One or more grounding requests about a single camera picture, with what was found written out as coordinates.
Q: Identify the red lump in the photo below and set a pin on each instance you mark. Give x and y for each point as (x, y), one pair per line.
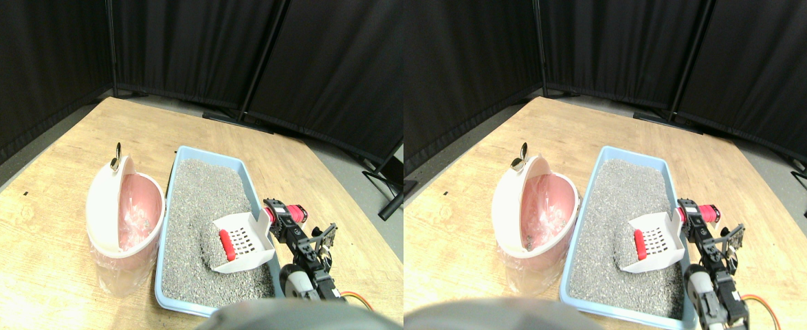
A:
(227, 246)
(640, 245)

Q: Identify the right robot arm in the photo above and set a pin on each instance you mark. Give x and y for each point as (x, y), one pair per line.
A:
(720, 295)
(321, 278)

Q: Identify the blue litter tray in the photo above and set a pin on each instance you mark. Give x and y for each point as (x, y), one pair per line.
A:
(197, 185)
(610, 185)

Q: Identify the black curtain stand pole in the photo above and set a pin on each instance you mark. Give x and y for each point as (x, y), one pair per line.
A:
(691, 60)
(391, 152)
(541, 48)
(110, 48)
(262, 61)

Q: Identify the white bin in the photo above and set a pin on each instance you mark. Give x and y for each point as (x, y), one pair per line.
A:
(104, 206)
(510, 206)

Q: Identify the black bracket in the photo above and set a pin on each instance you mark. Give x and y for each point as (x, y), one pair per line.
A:
(329, 234)
(737, 234)

